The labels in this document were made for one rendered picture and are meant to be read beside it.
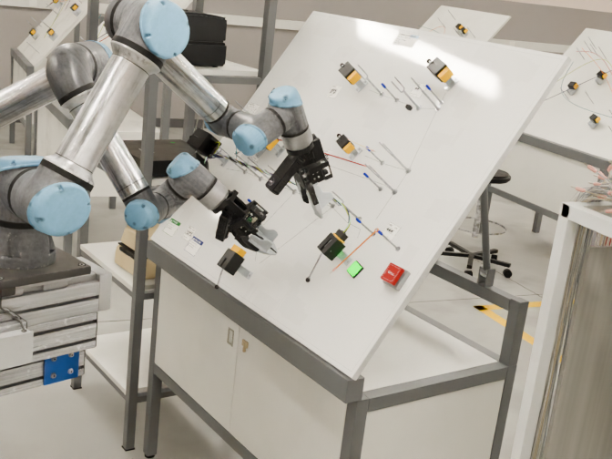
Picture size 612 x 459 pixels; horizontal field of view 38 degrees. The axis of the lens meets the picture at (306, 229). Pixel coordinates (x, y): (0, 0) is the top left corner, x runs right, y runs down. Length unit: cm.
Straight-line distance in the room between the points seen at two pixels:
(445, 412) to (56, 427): 174
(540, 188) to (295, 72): 374
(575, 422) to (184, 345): 145
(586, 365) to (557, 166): 447
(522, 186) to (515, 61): 427
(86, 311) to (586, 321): 112
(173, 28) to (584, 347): 113
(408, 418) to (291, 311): 43
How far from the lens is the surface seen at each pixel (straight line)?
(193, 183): 225
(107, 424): 377
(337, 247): 243
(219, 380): 294
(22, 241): 199
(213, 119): 219
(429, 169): 249
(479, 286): 274
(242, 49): 1026
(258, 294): 265
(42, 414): 385
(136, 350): 341
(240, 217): 228
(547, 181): 661
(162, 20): 187
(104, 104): 187
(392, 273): 232
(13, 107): 242
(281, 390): 262
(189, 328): 307
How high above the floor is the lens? 184
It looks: 16 degrees down
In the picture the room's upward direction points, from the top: 7 degrees clockwise
